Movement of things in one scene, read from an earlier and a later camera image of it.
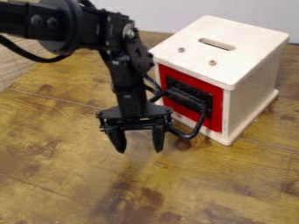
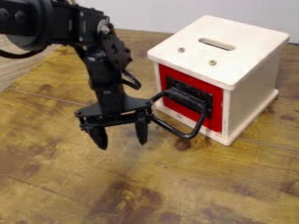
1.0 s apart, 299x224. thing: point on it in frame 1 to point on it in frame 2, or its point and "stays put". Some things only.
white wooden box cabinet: (237, 56) stays put
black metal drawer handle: (194, 99) stays put
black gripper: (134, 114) to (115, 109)
